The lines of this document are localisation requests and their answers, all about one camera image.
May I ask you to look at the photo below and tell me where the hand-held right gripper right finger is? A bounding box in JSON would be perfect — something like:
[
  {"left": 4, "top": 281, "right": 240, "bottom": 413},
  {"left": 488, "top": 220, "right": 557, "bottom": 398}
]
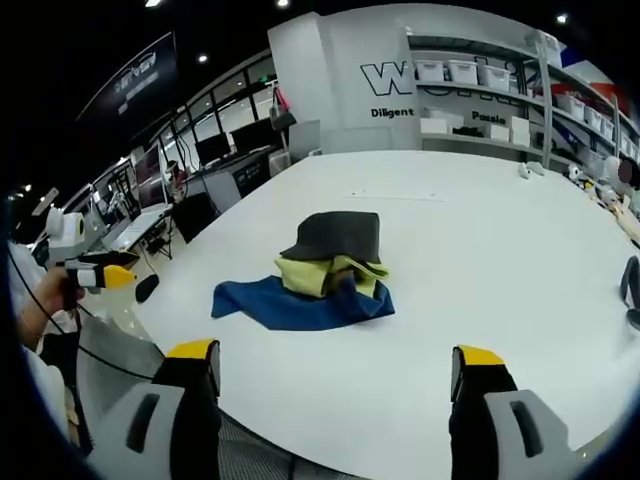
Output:
[{"left": 447, "top": 343, "right": 587, "bottom": 480}]

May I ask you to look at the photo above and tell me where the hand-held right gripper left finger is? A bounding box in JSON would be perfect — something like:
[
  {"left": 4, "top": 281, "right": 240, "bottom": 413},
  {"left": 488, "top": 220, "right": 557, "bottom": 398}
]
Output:
[{"left": 88, "top": 338, "right": 224, "bottom": 480}]

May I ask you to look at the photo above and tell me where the blue garment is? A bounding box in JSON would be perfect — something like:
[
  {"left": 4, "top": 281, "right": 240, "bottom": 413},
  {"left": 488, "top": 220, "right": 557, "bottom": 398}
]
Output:
[{"left": 210, "top": 274, "right": 397, "bottom": 333}]

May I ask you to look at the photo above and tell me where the yellow-green garment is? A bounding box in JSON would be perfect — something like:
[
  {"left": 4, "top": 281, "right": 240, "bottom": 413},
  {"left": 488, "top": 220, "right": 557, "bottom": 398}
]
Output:
[{"left": 273, "top": 253, "right": 391, "bottom": 299}]

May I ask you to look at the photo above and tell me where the dark grey garment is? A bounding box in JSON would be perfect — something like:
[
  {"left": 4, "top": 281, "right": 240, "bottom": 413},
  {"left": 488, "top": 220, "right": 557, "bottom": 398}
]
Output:
[{"left": 278, "top": 210, "right": 383, "bottom": 265}]

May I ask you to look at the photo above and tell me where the person's left hand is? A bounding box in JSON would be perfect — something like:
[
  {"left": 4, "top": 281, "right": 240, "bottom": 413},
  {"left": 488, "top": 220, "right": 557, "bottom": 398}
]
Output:
[{"left": 13, "top": 267, "right": 89, "bottom": 352}]

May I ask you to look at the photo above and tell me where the black foam microphone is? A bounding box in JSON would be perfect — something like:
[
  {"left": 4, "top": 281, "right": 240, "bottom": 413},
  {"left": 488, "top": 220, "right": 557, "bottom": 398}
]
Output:
[{"left": 135, "top": 273, "right": 161, "bottom": 304}]

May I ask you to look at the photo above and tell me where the silver laptop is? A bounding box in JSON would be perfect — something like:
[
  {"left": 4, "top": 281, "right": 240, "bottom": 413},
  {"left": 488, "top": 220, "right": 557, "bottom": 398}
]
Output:
[{"left": 101, "top": 205, "right": 169, "bottom": 252}]

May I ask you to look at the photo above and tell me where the grey mesh chair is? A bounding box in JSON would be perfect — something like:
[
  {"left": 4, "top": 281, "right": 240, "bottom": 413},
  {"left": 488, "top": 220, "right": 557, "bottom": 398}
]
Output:
[{"left": 74, "top": 313, "right": 306, "bottom": 480}]

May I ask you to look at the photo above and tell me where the black tilted monitor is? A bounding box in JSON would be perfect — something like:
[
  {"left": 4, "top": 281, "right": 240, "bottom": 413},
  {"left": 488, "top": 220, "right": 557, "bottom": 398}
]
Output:
[{"left": 171, "top": 191, "right": 220, "bottom": 245}]

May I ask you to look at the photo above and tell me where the person's white clothing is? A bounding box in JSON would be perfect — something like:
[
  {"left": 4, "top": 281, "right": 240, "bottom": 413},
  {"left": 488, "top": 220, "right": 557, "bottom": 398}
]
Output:
[{"left": 22, "top": 344, "right": 76, "bottom": 446}]

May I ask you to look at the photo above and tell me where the black computer monitor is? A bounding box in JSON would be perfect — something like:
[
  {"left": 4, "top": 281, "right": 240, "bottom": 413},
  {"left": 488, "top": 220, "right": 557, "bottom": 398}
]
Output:
[
  {"left": 193, "top": 131, "right": 235, "bottom": 166},
  {"left": 228, "top": 118, "right": 275, "bottom": 153}
]

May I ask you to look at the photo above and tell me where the dark hanging display screen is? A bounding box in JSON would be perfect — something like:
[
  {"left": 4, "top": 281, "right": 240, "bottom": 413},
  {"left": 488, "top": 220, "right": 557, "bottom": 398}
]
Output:
[{"left": 75, "top": 31, "right": 180, "bottom": 137}]

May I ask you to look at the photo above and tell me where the dark grey curved object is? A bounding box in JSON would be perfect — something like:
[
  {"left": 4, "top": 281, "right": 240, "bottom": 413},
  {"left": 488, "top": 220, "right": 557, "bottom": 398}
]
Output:
[{"left": 618, "top": 255, "right": 640, "bottom": 307}]

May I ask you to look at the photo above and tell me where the grey metal shelf unit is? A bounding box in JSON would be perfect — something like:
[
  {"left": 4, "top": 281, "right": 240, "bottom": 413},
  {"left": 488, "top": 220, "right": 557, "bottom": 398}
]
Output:
[{"left": 405, "top": 30, "right": 640, "bottom": 174}]

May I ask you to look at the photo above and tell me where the row of white storage bins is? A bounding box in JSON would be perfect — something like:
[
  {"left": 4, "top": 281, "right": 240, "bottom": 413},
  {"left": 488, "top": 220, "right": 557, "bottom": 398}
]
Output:
[{"left": 416, "top": 58, "right": 640, "bottom": 151}]

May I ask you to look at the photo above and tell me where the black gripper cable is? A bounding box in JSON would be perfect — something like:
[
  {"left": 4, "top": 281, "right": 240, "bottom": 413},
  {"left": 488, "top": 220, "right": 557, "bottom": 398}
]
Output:
[{"left": 5, "top": 239, "right": 162, "bottom": 381}]

